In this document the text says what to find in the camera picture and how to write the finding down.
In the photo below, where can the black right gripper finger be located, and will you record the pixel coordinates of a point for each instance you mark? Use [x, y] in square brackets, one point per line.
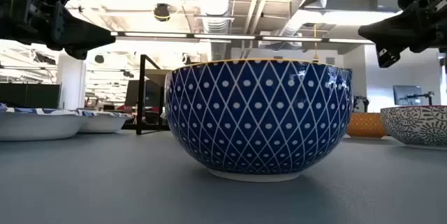
[394, 30]
[387, 56]

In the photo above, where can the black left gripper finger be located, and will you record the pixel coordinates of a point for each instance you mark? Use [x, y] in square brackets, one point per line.
[77, 52]
[87, 35]

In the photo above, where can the orange bowl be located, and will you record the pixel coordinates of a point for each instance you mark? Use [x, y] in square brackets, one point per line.
[365, 125]

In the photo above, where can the grey floral patterned bowl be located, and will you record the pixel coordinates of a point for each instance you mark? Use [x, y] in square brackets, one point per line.
[419, 124]

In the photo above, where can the white shallow bowl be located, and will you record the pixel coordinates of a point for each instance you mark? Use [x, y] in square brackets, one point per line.
[104, 123]

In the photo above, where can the blue and white patterned plate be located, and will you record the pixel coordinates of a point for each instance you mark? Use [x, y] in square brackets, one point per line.
[35, 126]

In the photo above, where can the blue diamond bowl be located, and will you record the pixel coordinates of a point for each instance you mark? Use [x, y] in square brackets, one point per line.
[258, 119]

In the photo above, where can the grey computer monitor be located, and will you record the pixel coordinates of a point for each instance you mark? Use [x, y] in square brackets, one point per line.
[406, 93]

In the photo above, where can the black partition panel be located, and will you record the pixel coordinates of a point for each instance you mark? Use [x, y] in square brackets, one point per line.
[31, 95]

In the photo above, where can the black computer monitor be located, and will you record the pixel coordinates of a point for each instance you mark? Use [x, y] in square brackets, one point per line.
[153, 93]

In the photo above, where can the long ceiling light strip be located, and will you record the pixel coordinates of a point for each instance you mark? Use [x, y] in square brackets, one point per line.
[223, 36]

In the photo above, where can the wooden shelf with black frame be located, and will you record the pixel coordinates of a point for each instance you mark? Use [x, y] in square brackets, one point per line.
[140, 95]

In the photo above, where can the silver corrugated ceiling duct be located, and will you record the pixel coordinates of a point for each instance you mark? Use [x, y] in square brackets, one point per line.
[214, 7]

